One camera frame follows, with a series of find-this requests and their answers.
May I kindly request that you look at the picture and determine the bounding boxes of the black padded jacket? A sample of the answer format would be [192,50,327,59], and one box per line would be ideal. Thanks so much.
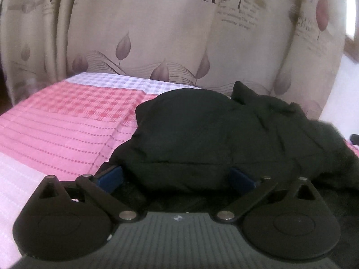
[100,82,358,268]

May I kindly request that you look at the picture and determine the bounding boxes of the pink checked bed sheet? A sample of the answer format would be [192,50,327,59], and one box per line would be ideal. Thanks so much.
[0,72,201,269]

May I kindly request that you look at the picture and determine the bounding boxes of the beige leaf print curtain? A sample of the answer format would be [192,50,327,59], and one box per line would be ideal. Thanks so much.
[1,0,346,119]

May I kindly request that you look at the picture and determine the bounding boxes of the brown wooden window frame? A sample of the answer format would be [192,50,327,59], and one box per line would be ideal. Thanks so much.
[344,35,359,64]

